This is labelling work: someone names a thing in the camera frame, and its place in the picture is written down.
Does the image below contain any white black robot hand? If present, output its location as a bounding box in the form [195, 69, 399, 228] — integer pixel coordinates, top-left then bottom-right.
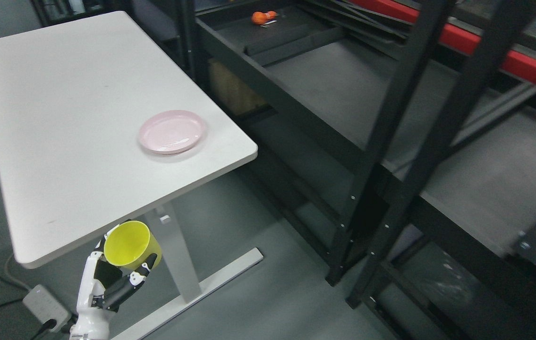
[69, 227, 156, 340]

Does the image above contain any yellow plastic cup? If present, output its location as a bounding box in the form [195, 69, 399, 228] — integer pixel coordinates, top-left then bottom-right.
[104, 221, 162, 271]

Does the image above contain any pink plastic plate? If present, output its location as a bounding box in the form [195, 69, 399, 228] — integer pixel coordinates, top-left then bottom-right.
[138, 110, 206, 154]

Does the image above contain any black metal shelf rack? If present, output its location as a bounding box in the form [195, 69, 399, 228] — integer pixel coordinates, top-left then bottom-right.
[173, 0, 536, 340]

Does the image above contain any orange toy object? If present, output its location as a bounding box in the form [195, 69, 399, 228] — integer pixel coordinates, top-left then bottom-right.
[251, 11, 278, 26]

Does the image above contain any white table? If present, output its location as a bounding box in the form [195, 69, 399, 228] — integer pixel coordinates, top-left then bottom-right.
[0, 11, 263, 340]

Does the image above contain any red metal beam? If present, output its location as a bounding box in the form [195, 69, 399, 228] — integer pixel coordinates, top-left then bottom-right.
[353, 0, 536, 99]

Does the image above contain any white power strip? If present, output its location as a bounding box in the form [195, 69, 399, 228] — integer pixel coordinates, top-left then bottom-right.
[23, 284, 71, 333]

